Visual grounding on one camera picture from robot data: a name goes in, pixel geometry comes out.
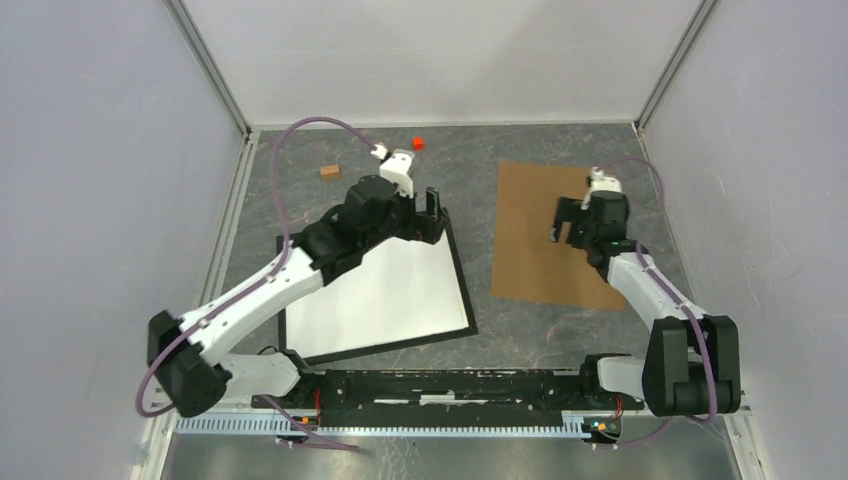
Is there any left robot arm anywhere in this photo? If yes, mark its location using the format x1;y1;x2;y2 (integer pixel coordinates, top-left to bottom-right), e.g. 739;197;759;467
135;175;448;418

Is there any book photo print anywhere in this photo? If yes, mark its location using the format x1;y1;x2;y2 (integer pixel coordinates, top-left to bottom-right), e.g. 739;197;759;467
284;228;470;360

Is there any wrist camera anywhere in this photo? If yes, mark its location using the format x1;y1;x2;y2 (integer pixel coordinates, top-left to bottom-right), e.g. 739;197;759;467
370;143;415;199
588;167;622;196

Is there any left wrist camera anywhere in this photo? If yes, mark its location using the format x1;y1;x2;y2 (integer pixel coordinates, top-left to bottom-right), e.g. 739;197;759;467
370;143;415;199

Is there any aluminium rail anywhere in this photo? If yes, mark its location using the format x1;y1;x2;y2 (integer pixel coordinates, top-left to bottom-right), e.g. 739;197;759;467
152;370;750;440

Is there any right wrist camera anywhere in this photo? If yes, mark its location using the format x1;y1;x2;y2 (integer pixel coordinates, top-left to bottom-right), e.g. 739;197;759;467
588;167;622;196

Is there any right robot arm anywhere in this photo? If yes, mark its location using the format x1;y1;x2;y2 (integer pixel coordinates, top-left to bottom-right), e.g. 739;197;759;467
550;191;742;422

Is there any brown wooden block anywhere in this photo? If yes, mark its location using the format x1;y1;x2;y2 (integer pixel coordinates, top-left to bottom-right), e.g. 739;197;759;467
319;164;342;181

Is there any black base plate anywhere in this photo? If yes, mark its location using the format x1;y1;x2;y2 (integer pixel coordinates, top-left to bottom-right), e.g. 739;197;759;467
274;369;646;428

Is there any brown backing board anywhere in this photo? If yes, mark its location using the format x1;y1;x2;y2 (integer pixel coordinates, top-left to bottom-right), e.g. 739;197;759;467
491;162;626;311

